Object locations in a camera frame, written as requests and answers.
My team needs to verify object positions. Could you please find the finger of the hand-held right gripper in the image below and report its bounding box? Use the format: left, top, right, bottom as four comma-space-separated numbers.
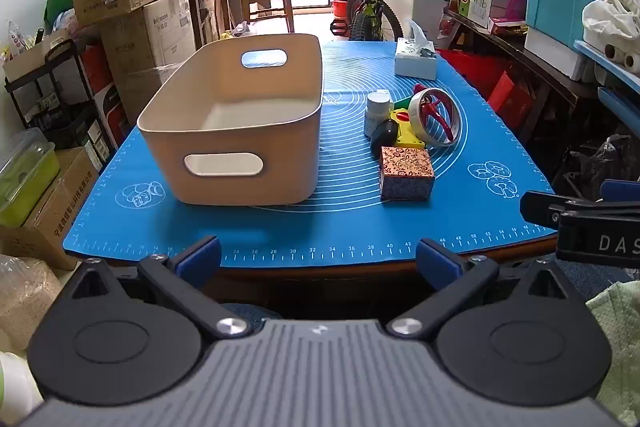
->
520, 190, 601, 225
600, 179, 640, 204

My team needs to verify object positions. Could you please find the red floral patterned box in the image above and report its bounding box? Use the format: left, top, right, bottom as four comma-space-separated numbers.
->
380, 146, 436, 202

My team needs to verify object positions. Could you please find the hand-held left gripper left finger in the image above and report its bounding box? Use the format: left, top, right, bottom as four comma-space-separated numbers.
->
64, 235, 253, 340

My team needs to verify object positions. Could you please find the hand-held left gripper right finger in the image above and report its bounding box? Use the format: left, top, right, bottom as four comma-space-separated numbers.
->
385, 238, 576, 339

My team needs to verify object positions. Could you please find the black plastic bag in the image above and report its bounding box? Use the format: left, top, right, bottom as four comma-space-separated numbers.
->
552, 134, 637, 202

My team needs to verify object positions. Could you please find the shallow cardboard tray box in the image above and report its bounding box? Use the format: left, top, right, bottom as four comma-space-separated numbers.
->
2, 29, 73, 82

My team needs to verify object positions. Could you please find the blue silicone baking mat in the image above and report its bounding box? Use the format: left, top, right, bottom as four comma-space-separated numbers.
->
62, 39, 560, 269

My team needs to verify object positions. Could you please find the white tape roll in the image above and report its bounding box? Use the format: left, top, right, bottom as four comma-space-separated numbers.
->
407, 88, 462, 148

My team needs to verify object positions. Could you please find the black oval gadget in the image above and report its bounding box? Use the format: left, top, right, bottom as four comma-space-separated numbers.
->
370, 119, 399, 159

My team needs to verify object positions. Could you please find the red paper bag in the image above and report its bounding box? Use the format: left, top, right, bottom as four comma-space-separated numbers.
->
487, 71, 534, 128

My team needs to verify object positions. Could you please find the white stool with green top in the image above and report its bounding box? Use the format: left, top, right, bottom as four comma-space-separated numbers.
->
0, 349, 45, 426

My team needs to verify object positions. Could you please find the large taped cardboard box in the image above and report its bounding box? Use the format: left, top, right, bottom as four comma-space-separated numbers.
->
100, 0, 197, 125

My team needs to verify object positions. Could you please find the white foam box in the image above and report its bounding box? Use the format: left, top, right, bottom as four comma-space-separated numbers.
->
524, 27, 591, 82

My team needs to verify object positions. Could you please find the beige plastic storage bin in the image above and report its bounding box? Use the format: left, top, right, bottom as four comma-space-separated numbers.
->
136, 33, 324, 208

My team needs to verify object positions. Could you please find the red and white appliance box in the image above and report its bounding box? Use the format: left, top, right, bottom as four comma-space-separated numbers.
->
80, 44, 132, 148

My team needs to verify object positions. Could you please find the light blue shelf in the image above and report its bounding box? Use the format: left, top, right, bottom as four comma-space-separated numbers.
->
574, 39, 640, 128

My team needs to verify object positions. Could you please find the yellow plastic toy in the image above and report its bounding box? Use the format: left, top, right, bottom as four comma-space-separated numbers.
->
390, 99, 432, 151

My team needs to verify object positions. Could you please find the red plastic tool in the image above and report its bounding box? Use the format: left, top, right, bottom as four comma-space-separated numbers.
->
413, 84, 456, 142

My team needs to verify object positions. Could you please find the light green towel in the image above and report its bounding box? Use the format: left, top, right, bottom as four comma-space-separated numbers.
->
585, 281, 640, 423

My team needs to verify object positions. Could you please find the white tissue box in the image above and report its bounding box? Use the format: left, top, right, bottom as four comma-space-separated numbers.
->
394, 21, 439, 81

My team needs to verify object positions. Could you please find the black utility cart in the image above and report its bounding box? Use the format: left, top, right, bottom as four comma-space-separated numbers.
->
5, 38, 118, 152

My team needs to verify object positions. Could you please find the green container with clear lid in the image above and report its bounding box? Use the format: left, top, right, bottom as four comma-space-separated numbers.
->
0, 127, 61, 228

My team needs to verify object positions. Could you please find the clear bag of grain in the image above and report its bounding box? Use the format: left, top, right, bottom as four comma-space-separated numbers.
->
0, 254, 63, 353

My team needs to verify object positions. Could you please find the dark wooden side table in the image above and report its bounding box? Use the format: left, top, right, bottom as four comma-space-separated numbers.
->
442, 9, 601, 148

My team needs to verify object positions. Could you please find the brown printed cardboard box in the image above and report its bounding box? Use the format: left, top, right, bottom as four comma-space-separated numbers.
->
0, 147, 103, 272

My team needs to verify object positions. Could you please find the white pill bottle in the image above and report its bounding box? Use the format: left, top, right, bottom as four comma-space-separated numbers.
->
364, 90, 393, 138

